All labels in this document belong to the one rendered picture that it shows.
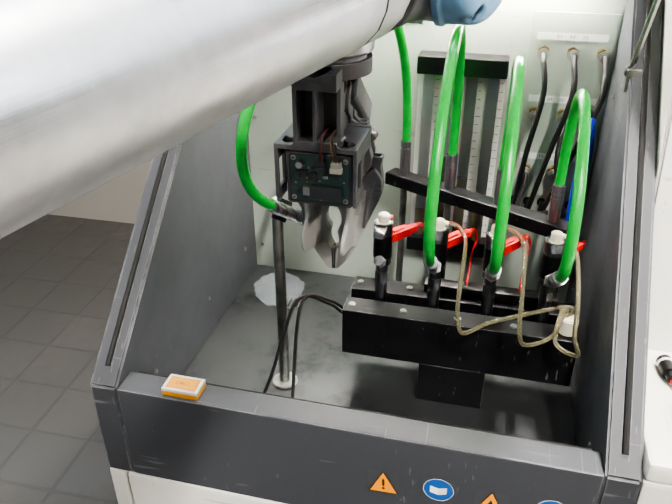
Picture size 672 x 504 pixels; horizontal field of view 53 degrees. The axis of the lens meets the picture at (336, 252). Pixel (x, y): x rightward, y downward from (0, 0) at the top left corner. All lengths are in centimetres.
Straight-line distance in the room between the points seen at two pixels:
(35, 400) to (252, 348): 143
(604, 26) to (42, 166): 102
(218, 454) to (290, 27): 76
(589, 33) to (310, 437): 74
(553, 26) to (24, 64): 101
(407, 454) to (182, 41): 70
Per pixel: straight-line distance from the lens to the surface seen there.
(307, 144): 55
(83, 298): 298
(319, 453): 90
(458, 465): 87
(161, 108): 23
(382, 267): 100
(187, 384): 93
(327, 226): 65
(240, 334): 122
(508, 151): 79
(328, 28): 29
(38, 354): 272
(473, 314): 102
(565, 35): 116
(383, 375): 112
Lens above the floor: 156
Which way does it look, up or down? 30 degrees down
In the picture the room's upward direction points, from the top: straight up
